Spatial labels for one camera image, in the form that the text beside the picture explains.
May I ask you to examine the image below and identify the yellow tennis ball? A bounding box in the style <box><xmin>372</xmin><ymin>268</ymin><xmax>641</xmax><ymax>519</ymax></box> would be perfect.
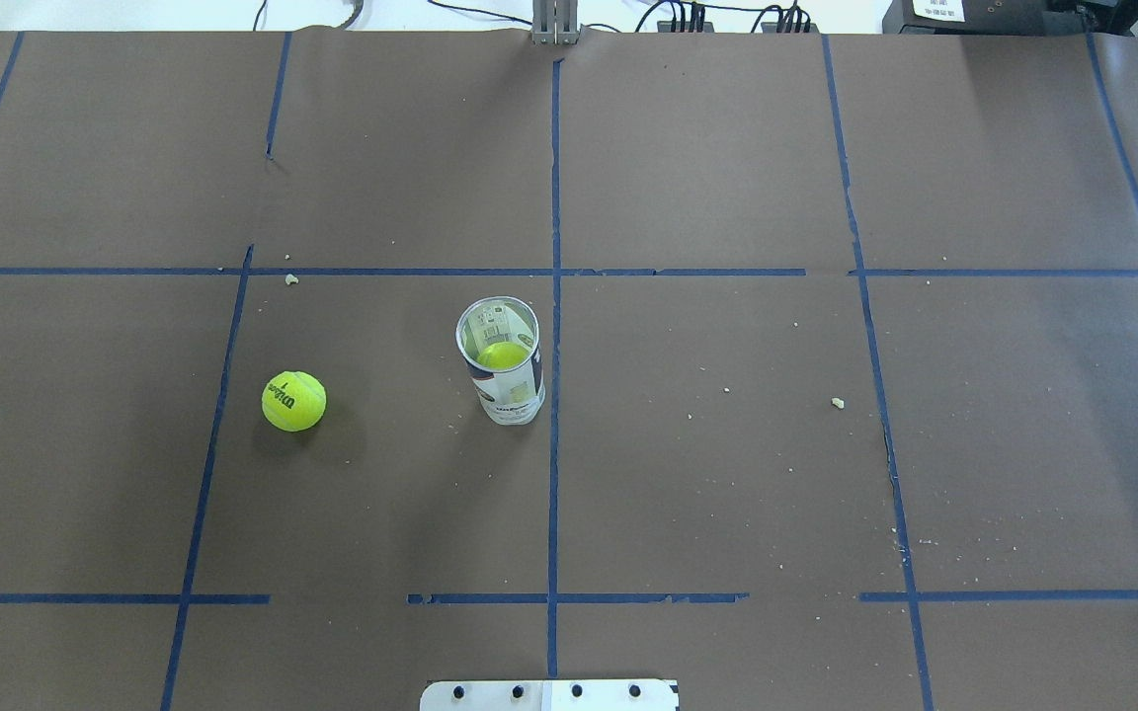
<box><xmin>261</xmin><ymin>370</ymin><xmax>328</xmax><ymax>433</ymax></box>

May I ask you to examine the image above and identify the tennis ball inside can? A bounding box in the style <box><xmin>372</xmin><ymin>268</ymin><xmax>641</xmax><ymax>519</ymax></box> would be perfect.
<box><xmin>477</xmin><ymin>341</ymin><xmax>529</xmax><ymax>372</ymax></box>

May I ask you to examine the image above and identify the clear tennis ball can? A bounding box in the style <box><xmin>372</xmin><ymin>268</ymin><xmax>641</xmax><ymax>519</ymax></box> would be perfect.
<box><xmin>454</xmin><ymin>296</ymin><xmax>545</xmax><ymax>425</ymax></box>

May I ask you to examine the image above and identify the aluminium frame post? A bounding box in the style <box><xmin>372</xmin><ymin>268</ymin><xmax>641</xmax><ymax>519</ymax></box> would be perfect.
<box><xmin>531</xmin><ymin>0</ymin><xmax>582</xmax><ymax>46</ymax></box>

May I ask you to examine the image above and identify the white camera stand post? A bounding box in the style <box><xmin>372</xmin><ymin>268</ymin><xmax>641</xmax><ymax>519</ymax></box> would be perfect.
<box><xmin>419</xmin><ymin>678</ymin><xmax>681</xmax><ymax>710</ymax></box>

